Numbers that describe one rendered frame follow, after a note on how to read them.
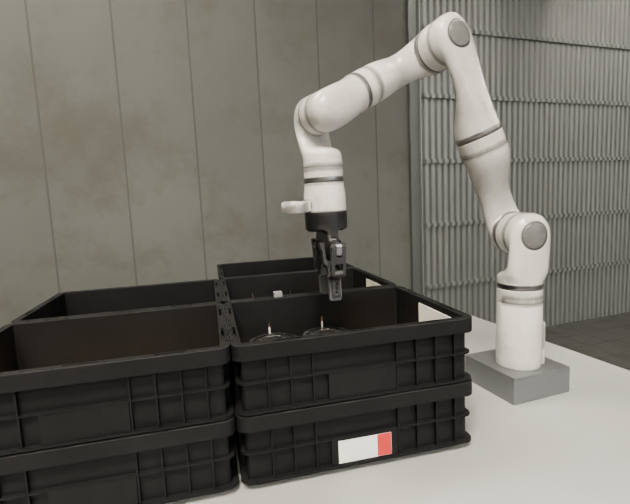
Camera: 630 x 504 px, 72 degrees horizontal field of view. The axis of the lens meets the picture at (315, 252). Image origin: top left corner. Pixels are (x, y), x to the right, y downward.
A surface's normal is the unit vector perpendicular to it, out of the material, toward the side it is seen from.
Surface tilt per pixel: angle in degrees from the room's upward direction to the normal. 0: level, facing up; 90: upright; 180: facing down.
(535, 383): 90
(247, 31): 90
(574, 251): 90
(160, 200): 90
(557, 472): 0
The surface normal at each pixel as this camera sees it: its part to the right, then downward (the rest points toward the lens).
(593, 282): 0.33, 0.10
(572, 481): -0.04, -0.99
